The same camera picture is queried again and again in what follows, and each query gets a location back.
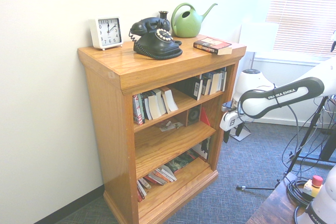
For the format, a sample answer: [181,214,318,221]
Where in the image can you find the loose paper cards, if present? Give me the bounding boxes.
[158,120,184,132]

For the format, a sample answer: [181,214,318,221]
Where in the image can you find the white window blinds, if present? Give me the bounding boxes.
[265,0,336,58]

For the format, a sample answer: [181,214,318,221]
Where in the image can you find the green plastic watering can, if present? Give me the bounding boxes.
[171,3,218,38]

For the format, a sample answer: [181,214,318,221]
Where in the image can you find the white window sill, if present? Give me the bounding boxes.
[253,50,329,67]

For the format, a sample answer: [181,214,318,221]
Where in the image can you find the dark green spine book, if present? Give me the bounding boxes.
[138,92,146,124]

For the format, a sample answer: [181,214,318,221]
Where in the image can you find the white floor lamp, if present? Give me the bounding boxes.
[228,22,279,141]

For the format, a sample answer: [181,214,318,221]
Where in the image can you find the dark red spine book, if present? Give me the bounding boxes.
[143,174,165,186]

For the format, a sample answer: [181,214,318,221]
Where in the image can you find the black furniture leg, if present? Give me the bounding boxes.
[320,126,336,161]

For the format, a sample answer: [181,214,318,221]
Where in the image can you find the black rotary telephone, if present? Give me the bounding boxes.
[128,17,183,60]

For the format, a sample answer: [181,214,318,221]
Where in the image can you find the red white spine book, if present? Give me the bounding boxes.
[132,94,144,125]

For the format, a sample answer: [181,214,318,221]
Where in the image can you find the yellow emergency stop box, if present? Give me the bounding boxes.
[303,175,324,198]

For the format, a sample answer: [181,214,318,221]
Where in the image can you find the white square alarm clock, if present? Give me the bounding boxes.
[89,16,124,51]

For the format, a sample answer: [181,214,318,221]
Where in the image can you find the black white picture book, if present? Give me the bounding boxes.
[191,136,211,162]

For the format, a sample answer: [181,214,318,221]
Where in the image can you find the wooden bookshelf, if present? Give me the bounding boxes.
[77,34,247,224]

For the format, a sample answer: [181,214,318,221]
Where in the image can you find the white grey cover book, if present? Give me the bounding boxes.
[136,183,144,203]

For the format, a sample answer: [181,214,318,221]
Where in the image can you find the black camera tripod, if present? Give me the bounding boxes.
[236,95,336,191]

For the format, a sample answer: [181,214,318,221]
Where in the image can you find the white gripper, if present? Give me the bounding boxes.
[219,110,248,144]

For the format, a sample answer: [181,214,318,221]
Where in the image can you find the red triangular folder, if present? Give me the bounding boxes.
[199,107,212,127]

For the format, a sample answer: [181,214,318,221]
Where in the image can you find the black cover leaning book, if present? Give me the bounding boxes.
[173,76,203,101]

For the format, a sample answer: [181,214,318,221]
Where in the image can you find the paperback book red black cover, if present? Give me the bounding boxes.
[193,36,233,56]

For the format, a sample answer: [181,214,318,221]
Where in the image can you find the coiled black cable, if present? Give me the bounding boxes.
[286,176,316,206]

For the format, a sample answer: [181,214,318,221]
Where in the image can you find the camouflage cover book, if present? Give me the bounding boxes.
[164,155,200,174]

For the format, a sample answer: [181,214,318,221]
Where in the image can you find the small wooden speaker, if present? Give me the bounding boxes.
[186,104,202,127]

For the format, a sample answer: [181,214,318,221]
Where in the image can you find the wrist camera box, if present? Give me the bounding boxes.
[221,100,237,113]

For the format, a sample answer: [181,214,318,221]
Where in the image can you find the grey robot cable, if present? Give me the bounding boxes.
[272,84,302,163]

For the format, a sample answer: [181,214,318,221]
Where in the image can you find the black vase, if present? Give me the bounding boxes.
[158,10,171,32]

